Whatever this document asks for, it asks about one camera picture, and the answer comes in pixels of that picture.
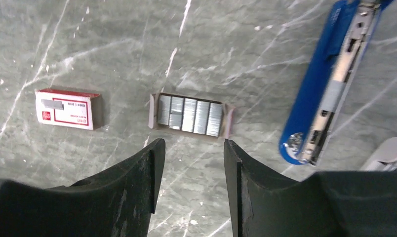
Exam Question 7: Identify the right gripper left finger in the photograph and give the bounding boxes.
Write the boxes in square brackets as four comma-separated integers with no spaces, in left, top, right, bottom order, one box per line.
[0,138,165,237]

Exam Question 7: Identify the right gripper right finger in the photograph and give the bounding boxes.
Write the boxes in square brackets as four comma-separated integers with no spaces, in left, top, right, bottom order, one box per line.
[224,140,397,237]

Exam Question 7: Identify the red white staple box sleeve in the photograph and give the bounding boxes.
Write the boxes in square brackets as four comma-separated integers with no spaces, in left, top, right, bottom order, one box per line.
[35,88,104,130]

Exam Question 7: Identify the staple tray with staples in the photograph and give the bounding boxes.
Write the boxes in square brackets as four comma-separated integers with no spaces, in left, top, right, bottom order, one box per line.
[148,92,235,141]

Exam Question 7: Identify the light blue small stapler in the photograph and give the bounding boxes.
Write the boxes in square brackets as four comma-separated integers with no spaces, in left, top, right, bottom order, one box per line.
[360,137,397,171]

